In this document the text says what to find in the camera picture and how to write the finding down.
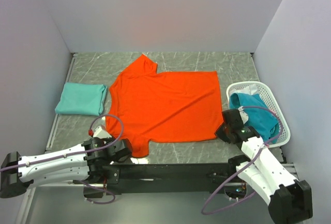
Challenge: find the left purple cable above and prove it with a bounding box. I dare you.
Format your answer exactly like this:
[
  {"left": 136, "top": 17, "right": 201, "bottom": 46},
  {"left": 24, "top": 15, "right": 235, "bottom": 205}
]
[{"left": 0, "top": 114, "right": 125, "bottom": 205}]

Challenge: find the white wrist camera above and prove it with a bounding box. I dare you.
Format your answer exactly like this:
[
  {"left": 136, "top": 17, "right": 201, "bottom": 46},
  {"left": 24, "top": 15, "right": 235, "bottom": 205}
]
[
  {"left": 238, "top": 106, "right": 249, "bottom": 124},
  {"left": 88, "top": 125, "right": 113, "bottom": 139}
]

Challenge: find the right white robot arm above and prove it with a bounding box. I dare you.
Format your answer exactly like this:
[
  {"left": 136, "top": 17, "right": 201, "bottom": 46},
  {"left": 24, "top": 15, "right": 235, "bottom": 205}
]
[{"left": 216, "top": 109, "right": 313, "bottom": 223}]

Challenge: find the white plastic laundry basket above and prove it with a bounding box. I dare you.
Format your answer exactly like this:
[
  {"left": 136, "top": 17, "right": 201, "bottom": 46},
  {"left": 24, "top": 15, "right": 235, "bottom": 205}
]
[{"left": 226, "top": 81, "right": 291, "bottom": 148}]

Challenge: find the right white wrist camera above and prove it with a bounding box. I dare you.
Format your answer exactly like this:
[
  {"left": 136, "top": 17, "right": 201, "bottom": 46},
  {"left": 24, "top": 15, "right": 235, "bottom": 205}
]
[{"left": 238, "top": 106, "right": 249, "bottom": 124}]

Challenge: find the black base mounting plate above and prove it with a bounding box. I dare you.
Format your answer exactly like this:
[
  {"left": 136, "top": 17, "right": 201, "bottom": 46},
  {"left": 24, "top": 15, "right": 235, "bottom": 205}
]
[{"left": 82, "top": 163, "right": 257, "bottom": 199}]

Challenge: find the teal t-shirt in basket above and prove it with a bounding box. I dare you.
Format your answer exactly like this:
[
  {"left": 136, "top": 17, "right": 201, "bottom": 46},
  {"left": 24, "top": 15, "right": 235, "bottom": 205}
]
[{"left": 229, "top": 93, "right": 280, "bottom": 142}]

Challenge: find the white garment in basket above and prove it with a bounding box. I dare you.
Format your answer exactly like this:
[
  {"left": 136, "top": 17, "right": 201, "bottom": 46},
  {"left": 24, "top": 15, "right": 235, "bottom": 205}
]
[{"left": 229, "top": 84, "right": 259, "bottom": 96}]

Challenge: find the folded mint green t-shirt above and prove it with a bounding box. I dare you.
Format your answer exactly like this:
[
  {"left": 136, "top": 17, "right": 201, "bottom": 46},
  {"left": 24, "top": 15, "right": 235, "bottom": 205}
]
[{"left": 55, "top": 82, "right": 107, "bottom": 116}]

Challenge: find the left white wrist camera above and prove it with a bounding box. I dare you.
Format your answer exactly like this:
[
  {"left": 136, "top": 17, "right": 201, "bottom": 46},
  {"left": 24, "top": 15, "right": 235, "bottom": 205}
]
[{"left": 88, "top": 125, "right": 113, "bottom": 139}]

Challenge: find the aluminium frame rail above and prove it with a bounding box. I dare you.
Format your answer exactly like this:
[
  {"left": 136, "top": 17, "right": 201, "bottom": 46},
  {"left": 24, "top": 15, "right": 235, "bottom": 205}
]
[{"left": 27, "top": 163, "right": 299, "bottom": 190}]

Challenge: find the orange t-shirt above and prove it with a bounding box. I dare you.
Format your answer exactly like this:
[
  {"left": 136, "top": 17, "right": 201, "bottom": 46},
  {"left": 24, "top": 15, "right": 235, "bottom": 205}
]
[{"left": 106, "top": 55, "right": 223, "bottom": 158}]

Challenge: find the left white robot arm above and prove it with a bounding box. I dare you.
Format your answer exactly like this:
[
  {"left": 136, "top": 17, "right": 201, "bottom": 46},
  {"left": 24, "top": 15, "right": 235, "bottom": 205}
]
[{"left": 1, "top": 137, "right": 132, "bottom": 199}]

